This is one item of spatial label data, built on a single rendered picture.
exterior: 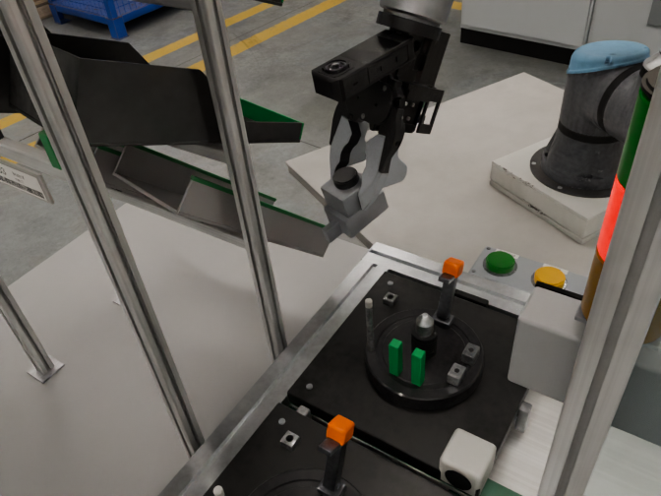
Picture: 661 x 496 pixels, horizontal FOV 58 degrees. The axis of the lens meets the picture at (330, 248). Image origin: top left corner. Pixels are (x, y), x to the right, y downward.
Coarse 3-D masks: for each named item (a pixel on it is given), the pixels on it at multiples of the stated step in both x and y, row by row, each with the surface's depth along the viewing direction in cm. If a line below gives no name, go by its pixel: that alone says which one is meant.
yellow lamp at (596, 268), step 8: (600, 256) 35; (592, 264) 36; (600, 264) 35; (592, 272) 36; (600, 272) 35; (592, 280) 36; (592, 288) 36; (584, 296) 37; (592, 296) 36; (584, 304) 37; (584, 312) 38
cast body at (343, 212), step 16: (336, 176) 69; (352, 176) 68; (336, 192) 69; (352, 192) 68; (384, 192) 72; (336, 208) 70; (352, 208) 69; (384, 208) 73; (336, 224) 71; (352, 224) 71
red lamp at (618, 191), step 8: (616, 176) 32; (616, 184) 32; (616, 192) 32; (624, 192) 31; (616, 200) 32; (608, 208) 33; (616, 208) 32; (608, 216) 33; (616, 216) 32; (608, 224) 33; (600, 232) 35; (608, 232) 33; (600, 240) 34; (608, 240) 33; (600, 248) 34
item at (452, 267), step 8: (448, 264) 70; (456, 264) 70; (448, 272) 70; (456, 272) 70; (440, 280) 70; (448, 280) 69; (456, 280) 72; (448, 288) 72; (440, 296) 72; (448, 296) 72; (440, 304) 73; (448, 304) 72; (440, 312) 73; (448, 312) 73
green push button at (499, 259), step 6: (492, 252) 86; (498, 252) 86; (504, 252) 86; (486, 258) 85; (492, 258) 85; (498, 258) 85; (504, 258) 85; (510, 258) 85; (486, 264) 85; (492, 264) 84; (498, 264) 84; (504, 264) 84; (510, 264) 84; (492, 270) 84; (498, 270) 84; (504, 270) 83; (510, 270) 84
